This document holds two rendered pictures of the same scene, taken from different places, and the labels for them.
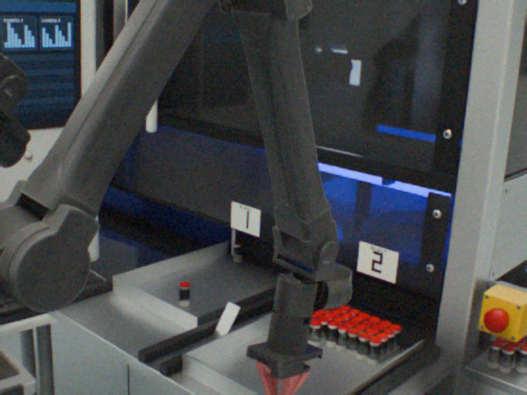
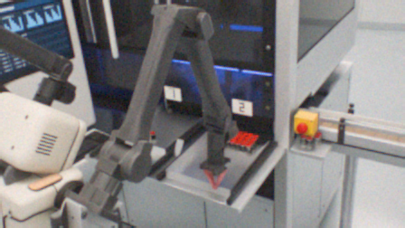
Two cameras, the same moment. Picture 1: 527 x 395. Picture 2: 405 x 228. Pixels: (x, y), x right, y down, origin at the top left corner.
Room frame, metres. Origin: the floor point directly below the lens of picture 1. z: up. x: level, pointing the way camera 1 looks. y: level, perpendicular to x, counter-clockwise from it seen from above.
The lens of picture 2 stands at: (-0.25, 0.14, 1.77)
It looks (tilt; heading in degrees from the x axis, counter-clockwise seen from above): 25 degrees down; 354
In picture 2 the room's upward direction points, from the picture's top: 5 degrees counter-clockwise
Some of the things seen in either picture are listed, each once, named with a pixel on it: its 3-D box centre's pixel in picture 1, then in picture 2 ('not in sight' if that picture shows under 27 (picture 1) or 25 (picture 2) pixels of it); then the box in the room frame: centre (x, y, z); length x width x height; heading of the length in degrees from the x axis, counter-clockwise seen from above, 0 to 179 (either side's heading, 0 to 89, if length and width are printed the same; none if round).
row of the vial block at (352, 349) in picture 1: (337, 335); (230, 145); (1.10, -0.15, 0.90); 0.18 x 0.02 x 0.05; 49
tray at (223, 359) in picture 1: (307, 355); (220, 157); (1.03, -0.09, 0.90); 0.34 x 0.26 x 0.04; 139
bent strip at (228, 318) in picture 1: (206, 330); (171, 154); (1.09, 0.09, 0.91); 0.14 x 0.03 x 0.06; 138
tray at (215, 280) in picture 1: (214, 281); (164, 127); (1.34, 0.10, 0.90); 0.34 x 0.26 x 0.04; 139
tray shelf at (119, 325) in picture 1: (249, 329); (188, 148); (1.17, 0.01, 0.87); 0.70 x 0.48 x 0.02; 49
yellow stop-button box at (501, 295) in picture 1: (507, 311); (306, 122); (1.04, -0.43, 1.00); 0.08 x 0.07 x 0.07; 139
